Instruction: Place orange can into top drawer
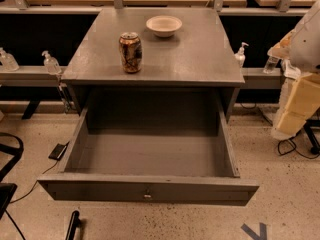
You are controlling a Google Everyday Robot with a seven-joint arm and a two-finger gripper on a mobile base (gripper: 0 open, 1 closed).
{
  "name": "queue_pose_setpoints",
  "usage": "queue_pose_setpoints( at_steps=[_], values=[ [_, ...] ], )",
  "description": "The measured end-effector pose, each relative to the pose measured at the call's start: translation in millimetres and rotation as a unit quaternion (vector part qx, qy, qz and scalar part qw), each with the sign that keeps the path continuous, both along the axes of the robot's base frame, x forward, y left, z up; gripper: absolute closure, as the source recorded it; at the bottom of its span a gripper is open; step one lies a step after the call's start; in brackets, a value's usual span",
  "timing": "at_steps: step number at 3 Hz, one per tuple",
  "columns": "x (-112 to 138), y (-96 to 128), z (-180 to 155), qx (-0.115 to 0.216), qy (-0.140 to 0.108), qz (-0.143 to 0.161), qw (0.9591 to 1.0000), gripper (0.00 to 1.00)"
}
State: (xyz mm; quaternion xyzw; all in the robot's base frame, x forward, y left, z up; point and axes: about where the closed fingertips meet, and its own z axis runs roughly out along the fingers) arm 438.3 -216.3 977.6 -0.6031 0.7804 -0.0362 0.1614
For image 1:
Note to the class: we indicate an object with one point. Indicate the clear pump sanitizer bottle right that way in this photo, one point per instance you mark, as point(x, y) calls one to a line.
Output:
point(240, 55)

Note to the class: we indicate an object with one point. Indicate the clear pump sanitizer bottle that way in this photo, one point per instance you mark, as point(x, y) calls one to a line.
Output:
point(51, 64)
point(240, 55)

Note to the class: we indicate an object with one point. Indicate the grey shelf rail right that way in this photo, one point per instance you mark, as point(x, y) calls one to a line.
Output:
point(256, 79)

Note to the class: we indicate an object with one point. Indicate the grey shelf rail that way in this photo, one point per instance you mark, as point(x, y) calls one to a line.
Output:
point(256, 79)
point(28, 76)

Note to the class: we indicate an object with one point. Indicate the black power adapter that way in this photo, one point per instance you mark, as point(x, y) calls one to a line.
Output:
point(58, 152)

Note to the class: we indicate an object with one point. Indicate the grey open top drawer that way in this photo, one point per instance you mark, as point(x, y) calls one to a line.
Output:
point(151, 146)

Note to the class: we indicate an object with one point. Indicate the clear pump sanitizer bottle left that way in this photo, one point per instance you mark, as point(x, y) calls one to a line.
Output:
point(51, 64)

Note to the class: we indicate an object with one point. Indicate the crumpled white packet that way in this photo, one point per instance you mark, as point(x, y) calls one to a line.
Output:
point(289, 70)

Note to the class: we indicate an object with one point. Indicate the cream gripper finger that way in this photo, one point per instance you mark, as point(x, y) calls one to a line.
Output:
point(304, 99)

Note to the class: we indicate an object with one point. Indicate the black chair left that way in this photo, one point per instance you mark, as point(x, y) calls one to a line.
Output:
point(7, 190)

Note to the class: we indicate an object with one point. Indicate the orange soda can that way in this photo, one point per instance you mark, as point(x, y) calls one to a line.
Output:
point(130, 49)

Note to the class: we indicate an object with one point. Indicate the grey cabinet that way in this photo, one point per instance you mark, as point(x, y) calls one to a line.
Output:
point(197, 55)

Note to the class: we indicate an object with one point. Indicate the grey shelf rail left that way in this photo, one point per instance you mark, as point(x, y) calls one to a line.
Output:
point(28, 76)

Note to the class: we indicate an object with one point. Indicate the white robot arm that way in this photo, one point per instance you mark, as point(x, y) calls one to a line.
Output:
point(299, 52)

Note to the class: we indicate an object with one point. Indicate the white ceramic bowl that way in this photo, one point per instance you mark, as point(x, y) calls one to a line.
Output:
point(164, 26)

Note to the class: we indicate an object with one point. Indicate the black handle bottom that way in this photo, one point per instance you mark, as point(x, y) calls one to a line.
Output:
point(74, 223)

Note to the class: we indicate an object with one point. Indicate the clear sanitizer bottle far left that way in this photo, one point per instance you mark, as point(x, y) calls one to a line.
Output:
point(8, 61)

